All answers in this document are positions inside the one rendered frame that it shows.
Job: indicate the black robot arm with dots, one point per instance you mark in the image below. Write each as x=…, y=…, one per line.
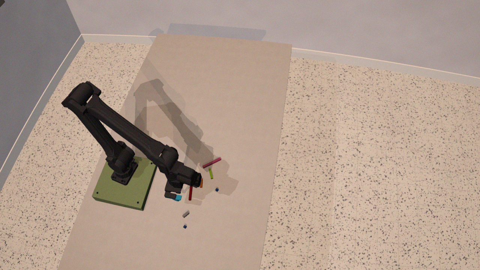
x=119, y=155

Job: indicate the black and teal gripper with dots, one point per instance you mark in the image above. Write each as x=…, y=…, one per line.
x=169, y=188

